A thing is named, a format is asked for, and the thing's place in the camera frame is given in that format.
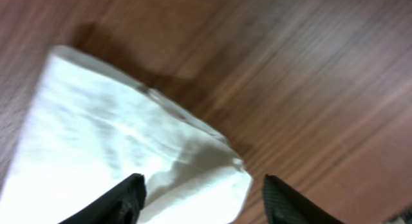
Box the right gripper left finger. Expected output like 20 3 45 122
61 173 147 224

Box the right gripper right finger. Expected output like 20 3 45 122
263 175 342 224

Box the white t-shirt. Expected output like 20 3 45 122
1 46 253 223

